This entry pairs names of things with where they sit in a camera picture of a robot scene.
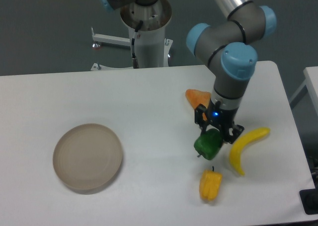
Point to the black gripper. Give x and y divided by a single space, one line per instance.
219 118

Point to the green toy bell pepper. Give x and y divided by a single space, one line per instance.
209 144

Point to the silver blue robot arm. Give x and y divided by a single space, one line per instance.
225 50

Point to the yellow toy bell pepper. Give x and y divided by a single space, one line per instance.
209 184

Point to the yellow toy banana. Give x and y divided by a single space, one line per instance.
240 144

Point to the orange toy bread piece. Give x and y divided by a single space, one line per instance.
196 97

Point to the white side table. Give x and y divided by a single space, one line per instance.
309 85

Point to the black device at table edge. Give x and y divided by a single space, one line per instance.
309 197

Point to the beige round plate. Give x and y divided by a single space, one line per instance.
87 158

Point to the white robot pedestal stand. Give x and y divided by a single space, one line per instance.
146 27

